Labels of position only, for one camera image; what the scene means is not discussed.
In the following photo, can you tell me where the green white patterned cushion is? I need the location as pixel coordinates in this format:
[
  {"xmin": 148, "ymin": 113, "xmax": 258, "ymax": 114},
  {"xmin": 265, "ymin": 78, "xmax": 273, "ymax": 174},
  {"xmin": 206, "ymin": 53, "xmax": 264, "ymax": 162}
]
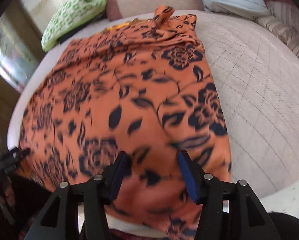
[{"xmin": 41, "ymin": 0, "xmax": 107, "ymax": 52}]

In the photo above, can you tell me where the window with frosted glass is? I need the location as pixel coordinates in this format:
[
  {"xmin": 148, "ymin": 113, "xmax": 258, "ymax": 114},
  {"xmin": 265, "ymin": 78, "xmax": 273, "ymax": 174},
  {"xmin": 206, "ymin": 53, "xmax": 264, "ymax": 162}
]
[{"xmin": 0, "ymin": 14, "xmax": 39, "ymax": 92}]

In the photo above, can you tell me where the pale pink quilted bedspread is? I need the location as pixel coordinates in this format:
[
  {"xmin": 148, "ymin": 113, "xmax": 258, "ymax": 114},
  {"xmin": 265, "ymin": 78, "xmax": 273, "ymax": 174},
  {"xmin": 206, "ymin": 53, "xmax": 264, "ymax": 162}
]
[{"xmin": 7, "ymin": 10, "xmax": 299, "ymax": 238}]

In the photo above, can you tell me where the black cloth under cushion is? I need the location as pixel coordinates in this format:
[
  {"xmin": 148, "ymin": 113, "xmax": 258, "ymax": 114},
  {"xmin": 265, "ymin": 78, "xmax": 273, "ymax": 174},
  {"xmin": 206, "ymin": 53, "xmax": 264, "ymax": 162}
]
[{"xmin": 57, "ymin": 32, "xmax": 74, "ymax": 44}]

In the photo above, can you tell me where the orange black floral garment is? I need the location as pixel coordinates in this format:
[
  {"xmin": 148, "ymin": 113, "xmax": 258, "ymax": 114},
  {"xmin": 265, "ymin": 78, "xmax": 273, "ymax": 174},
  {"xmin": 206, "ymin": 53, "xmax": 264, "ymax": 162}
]
[{"xmin": 19, "ymin": 5, "xmax": 231, "ymax": 239}]

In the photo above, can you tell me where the beige striped floral pillow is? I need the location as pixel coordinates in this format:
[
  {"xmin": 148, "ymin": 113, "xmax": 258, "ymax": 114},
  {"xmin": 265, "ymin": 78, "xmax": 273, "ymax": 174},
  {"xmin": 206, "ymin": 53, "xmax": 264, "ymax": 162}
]
[{"xmin": 256, "ymin": 1, "xmax": 299, "ymax": 59}]

